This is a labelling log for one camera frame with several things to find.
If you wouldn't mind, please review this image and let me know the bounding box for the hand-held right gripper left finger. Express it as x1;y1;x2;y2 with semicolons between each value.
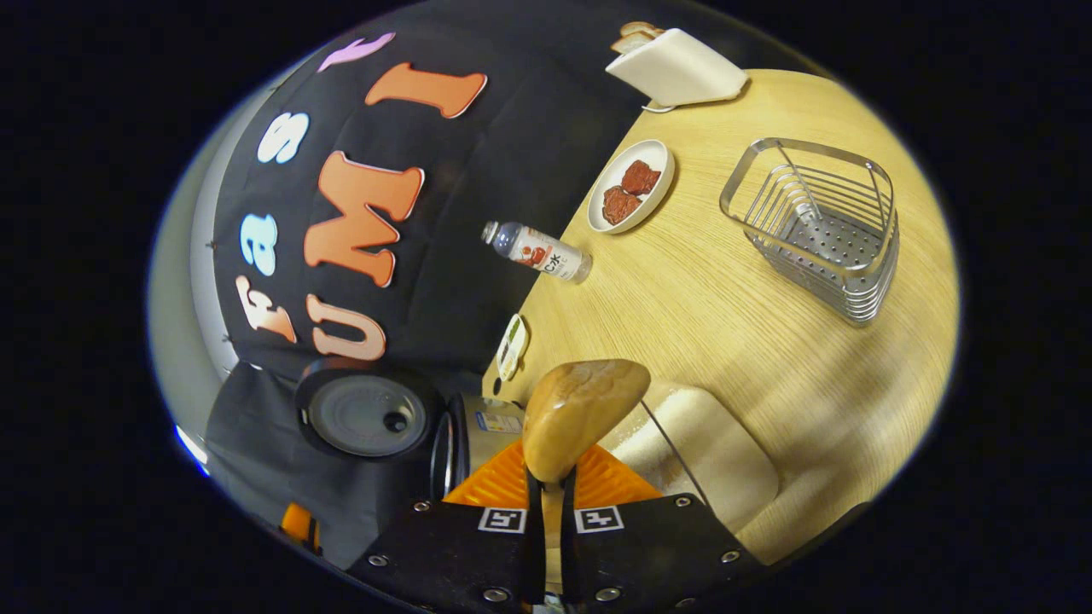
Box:
346;438;547;614

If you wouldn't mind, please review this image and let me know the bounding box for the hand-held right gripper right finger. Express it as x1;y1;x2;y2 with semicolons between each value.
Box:
561;443;770;614

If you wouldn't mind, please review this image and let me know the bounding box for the dark grey rice cooker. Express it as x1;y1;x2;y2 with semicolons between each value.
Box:
294;358;530;504

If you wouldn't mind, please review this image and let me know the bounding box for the white rice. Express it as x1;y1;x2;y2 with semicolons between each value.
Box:
610;392;683;497

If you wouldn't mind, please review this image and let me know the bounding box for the wooden spoon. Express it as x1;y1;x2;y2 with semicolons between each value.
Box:
522;359;652;589

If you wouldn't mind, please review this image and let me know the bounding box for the metal wire chopstick holder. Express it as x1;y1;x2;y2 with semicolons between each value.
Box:
719;137;900;327

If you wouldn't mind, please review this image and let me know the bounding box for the white divided sauce dish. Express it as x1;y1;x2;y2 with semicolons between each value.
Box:
497;314;531;382

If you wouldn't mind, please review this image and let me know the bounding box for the clear drink bottle red label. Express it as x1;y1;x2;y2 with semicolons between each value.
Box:
481;221;593;285

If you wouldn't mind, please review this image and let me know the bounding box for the red meat slice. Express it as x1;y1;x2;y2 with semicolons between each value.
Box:
602;186;642;226
620;159;662;197

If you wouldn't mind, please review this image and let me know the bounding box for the white oval plate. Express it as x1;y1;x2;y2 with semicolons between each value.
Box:
587;139;676;235

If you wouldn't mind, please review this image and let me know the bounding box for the white toaster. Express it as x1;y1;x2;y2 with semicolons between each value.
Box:
605;28;750;108

